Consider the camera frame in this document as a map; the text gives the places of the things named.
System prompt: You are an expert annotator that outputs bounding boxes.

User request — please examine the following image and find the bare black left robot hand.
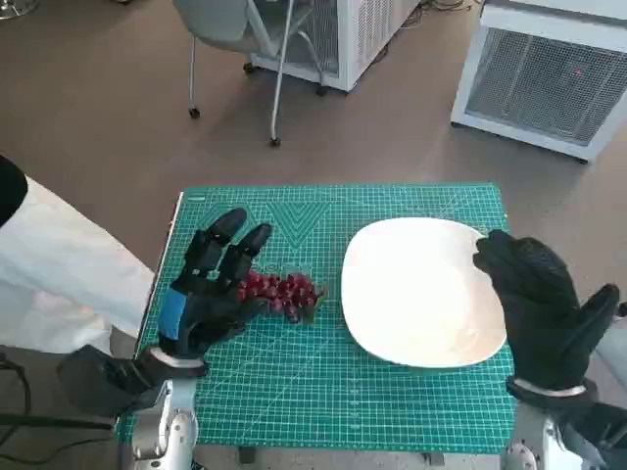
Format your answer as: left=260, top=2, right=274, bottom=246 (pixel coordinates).
left=157, top=207, right=274, bottom=366

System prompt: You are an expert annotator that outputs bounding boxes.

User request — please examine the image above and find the grey chair on castors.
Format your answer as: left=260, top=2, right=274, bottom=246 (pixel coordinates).
left=170, top=0, right=335, bottom=148

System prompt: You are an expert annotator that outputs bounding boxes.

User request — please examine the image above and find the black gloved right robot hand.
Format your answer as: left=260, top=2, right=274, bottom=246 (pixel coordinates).
left=471, top=228, right=621, bottom=393

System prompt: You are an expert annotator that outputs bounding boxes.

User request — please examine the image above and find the red toy grape bunch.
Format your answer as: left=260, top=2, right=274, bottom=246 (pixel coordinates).
left=237, top=266, right=328, bottom=326

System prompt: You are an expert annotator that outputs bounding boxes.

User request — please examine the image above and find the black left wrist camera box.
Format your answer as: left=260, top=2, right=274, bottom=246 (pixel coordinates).
left=57, top=344, right=164, bottom=420

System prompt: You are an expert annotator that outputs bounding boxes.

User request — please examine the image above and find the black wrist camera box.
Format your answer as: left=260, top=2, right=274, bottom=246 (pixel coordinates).
left=557, top=400, right=627, bottom=470
left=57, top=344, right=164, bottom=420

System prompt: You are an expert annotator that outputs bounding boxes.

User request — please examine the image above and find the black looping arm cable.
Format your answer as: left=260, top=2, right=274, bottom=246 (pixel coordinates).
left=0, top=352, right=31, bottom=417

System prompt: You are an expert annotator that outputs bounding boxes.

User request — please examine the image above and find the black cable on floor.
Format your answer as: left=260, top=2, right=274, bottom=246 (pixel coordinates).
left=0, top=413, right=115, bottom=433

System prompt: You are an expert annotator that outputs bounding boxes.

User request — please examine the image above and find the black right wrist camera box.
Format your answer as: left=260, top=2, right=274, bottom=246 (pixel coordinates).
left=557, top=400, right=627, bottom=470

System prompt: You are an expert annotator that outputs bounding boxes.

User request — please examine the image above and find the white square plate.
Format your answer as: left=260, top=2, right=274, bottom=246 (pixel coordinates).
left=341, top=217, right=508, bottom=370

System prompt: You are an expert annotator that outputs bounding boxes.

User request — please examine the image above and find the white mesh cabinet on castors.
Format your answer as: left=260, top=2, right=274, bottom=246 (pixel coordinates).
left=246, top=0, right=423, bottom=95

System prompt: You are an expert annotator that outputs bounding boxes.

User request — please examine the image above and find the green cutting mat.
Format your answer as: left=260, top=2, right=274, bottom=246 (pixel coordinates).
left=115, top=182, right=518, bottom=449

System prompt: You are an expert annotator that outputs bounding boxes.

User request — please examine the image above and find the large white mesh cabinet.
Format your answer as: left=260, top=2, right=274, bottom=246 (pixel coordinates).
left=449, top=0, right=627, bottom=165

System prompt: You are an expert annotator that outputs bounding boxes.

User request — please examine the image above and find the person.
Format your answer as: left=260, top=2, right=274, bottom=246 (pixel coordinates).
left=0, top=154, right=159, bottom=354

